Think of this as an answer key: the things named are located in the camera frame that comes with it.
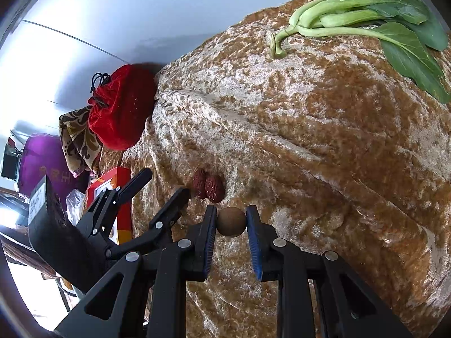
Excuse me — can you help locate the red and white box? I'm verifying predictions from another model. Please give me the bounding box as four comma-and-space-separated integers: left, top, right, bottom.
86, 166, 134, 245

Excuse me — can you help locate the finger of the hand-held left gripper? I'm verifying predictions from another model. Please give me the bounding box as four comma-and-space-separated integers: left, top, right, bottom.
79, 168, 153, 244
106, 187, 191, 259

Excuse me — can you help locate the golden velvet cloth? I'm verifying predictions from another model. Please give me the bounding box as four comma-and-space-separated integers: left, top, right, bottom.
99, 0, 451, 338

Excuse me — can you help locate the green bok choy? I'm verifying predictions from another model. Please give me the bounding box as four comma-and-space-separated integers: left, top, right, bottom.
269, 0, 451, 104

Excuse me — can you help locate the red date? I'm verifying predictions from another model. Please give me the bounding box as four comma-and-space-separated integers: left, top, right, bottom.
205, 175, 226, 204
193, 168, 209, 199

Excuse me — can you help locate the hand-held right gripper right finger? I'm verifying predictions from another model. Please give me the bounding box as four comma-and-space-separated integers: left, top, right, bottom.
246, 204, 413, 338

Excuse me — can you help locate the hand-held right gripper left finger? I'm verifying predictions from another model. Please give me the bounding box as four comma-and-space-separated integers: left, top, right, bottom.
53, 204, 218, 338

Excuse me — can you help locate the dark monitor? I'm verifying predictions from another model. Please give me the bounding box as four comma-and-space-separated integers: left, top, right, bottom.
1, 141, 23, 180

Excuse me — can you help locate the clear plastic bag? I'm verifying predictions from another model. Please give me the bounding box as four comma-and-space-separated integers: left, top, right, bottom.
65, 188, 89, 226

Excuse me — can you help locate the purple bag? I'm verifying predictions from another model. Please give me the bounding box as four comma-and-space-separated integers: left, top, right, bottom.
17, 133, 89, 201

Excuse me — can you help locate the red velvet drawstring pouch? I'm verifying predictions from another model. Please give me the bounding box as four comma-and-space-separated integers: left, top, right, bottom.
87, 64, 157, 151

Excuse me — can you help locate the brown floral patterned cloth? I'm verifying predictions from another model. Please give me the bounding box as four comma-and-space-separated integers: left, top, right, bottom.
59, 106, 103, 178

